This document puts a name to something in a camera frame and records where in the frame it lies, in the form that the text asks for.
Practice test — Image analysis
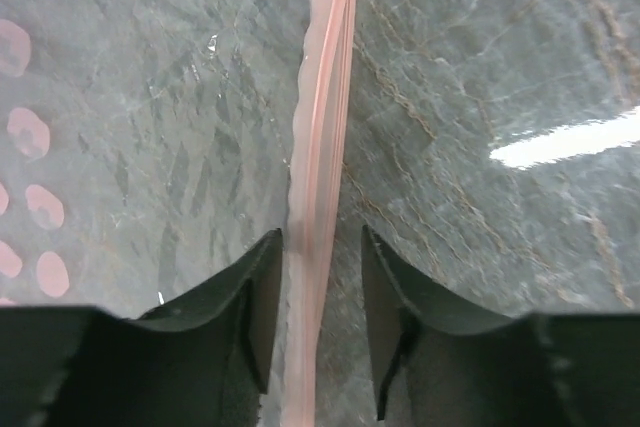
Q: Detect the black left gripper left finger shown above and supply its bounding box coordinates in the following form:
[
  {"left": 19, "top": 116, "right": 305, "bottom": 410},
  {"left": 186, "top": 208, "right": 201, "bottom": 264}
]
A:
[{"left": 1, "top": 229, "right": 283, "bottom": 426}]

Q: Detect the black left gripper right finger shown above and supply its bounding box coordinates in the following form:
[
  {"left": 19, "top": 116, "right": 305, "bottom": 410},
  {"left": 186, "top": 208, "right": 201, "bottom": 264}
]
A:
[{"left": 361, "top": 226, "right": 639, "bottom": 426}]

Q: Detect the clear pink-dotted zip bag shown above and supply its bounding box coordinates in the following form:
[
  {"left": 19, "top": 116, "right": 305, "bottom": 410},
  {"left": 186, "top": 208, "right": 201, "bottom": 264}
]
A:
[{"left": 1, "top": 0, "right": 355, "bottom": 426}]

